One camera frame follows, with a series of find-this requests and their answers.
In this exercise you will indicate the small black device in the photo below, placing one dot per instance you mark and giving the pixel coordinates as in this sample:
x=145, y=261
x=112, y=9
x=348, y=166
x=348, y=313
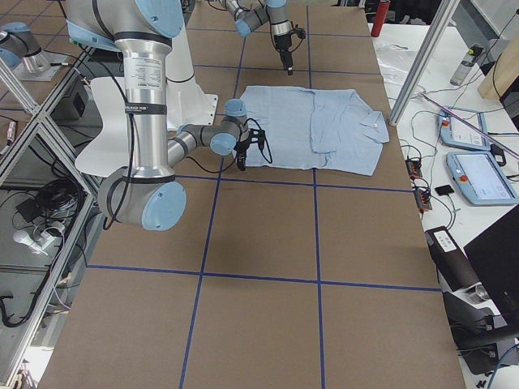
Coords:
x=445, y=190

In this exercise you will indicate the white power strip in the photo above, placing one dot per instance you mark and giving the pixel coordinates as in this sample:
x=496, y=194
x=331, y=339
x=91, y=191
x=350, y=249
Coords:
x=39, y=244

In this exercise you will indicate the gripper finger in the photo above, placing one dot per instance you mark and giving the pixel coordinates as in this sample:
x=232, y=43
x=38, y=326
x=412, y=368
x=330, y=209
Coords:
x=241, y=162

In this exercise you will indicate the wooden board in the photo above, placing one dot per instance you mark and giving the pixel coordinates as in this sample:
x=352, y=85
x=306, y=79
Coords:
x=502, y=75

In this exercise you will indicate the red circuit board lower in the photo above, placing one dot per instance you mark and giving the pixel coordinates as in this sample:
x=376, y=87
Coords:
x=422, y=198

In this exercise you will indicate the clear water bottle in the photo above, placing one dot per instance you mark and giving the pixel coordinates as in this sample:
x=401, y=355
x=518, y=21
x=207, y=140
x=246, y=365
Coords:
x=466, y=64

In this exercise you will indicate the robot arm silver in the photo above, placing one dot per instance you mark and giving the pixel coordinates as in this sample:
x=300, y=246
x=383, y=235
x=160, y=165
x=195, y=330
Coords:
x=248, y=20
x=145, y=192

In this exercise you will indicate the upper teach pendant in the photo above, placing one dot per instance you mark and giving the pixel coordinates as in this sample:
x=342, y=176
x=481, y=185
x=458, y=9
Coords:
x=454, y=133

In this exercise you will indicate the aluminium frame post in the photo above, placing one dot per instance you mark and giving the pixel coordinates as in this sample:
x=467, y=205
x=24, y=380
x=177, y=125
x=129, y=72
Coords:
x=427, y=48

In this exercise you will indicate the red circuit board upper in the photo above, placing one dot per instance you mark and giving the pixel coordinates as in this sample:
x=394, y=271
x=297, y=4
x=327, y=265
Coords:
x=413, y=167

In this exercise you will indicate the red bottle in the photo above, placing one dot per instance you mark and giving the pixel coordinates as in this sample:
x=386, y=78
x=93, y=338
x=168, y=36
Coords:
x=380, y=17

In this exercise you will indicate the white plastic chair seat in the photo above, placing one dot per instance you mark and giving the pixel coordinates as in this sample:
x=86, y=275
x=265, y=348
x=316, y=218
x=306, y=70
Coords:
x=109, y=151

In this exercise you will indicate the red circuit board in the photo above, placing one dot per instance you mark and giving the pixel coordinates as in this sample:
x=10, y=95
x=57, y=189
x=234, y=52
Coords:
x=413, y=167
x=422, y=198

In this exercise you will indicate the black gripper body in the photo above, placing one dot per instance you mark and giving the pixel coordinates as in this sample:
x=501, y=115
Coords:
x=281, y=44
x=243, y=147

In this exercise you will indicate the light blue button-up shirt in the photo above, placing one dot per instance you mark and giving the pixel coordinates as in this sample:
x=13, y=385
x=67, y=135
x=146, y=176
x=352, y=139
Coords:
x=321, y=129

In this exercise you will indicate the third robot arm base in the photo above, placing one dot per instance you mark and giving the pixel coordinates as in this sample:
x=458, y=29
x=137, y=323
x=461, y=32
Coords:
x=22, y=53

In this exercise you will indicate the aluminium frame rail left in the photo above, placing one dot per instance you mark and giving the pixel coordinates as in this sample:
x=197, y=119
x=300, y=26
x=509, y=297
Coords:
x=41, y=188

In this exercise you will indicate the white camera pole base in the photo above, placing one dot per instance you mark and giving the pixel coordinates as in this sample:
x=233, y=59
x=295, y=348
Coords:
x=186, y=101

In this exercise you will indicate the black monitor stand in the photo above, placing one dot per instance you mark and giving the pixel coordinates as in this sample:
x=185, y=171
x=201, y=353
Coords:
x=482, y=338

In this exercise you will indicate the teach pendant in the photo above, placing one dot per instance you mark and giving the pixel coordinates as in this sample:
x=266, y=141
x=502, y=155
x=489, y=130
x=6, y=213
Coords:
x=454, y=133
x=479, y=179

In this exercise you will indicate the lower teach pendant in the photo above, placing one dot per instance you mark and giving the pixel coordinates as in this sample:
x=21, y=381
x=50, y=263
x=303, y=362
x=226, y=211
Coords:
x=479, y=179

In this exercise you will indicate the black monitor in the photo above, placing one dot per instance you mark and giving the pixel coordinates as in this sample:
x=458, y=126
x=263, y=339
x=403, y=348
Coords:
x=493, y=255

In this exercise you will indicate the black labelled box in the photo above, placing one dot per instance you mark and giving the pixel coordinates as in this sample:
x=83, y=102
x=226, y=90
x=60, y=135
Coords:
x=450, y=259

